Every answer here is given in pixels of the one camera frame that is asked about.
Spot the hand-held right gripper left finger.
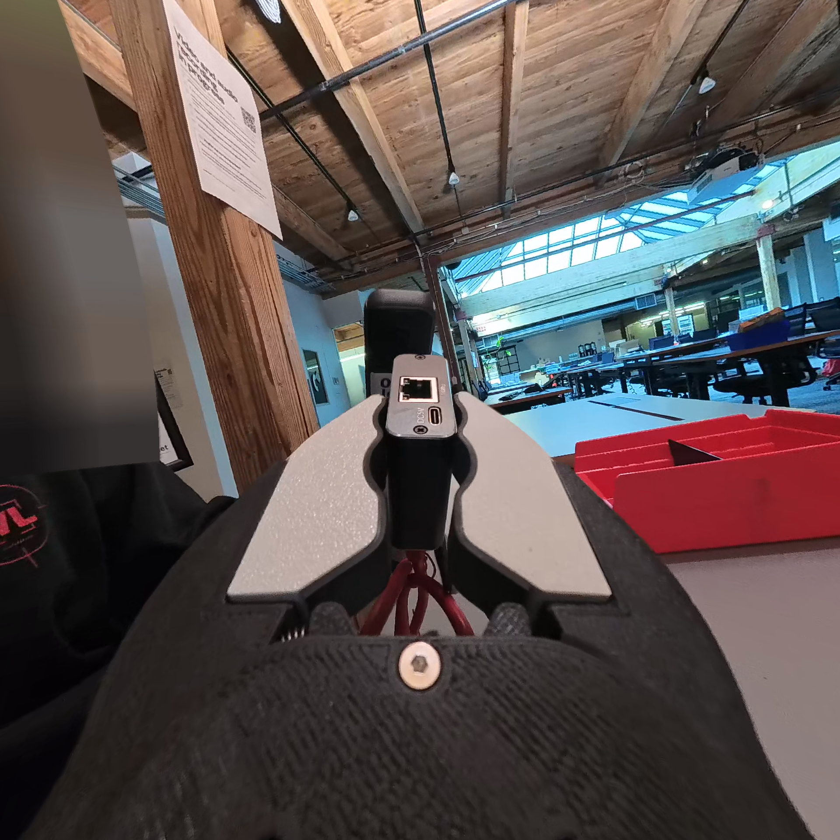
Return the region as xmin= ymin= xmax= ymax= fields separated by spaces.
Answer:
xmin=225 ymin=394 xmax=393 ymax=613

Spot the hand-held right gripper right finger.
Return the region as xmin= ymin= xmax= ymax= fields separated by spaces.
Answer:
xmin=449 ymin=392 xmax=614 ymax=613

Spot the black port adapter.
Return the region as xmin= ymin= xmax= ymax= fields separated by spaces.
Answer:
xmin=384 ymin=354 xmax=459 ymax=549

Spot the red ethernet cable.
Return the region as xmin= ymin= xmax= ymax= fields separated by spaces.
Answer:
xmin=357 ymin=548 xmax=475 ymax=637

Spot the white desk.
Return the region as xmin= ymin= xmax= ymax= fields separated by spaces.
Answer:
xmin=502 ymin=392 xmax=788 ymax=459

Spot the black bin divider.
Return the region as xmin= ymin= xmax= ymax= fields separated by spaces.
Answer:
xmin=668 ymin=440 xmax=724 ymax=467

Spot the red plastic bin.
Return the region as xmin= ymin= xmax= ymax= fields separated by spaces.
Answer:
xmin=574 ymin=408 xmax=840 ymax=555

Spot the person's black sweatshirt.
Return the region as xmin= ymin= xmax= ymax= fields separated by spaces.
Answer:
xmin=0 ymin=462 xmax=237 ymax=840

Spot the white paper notice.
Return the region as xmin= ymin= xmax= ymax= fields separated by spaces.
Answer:
xmin=163 ymin=0 xmax=284 ymax=242

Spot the wood-top office desk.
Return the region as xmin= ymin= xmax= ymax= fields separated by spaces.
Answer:
xmin=656 ymin=330 xmax=840 ymax=409

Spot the blue storage bin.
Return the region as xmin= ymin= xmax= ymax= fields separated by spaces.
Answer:
xmin=727 ymin=318 xmax=793 ymax=353

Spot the black mesh office chair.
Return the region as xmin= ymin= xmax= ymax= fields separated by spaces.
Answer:
xmin=784 ymin=298 xmax=840 ymax=389

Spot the black framed wall sign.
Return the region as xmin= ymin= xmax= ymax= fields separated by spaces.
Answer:
xmin=154 ymin=374 xmax=196 ymax=475

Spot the wooden post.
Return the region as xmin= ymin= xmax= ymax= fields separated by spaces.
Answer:
xmin=108 ymin=0 xmax=321 ymax=497

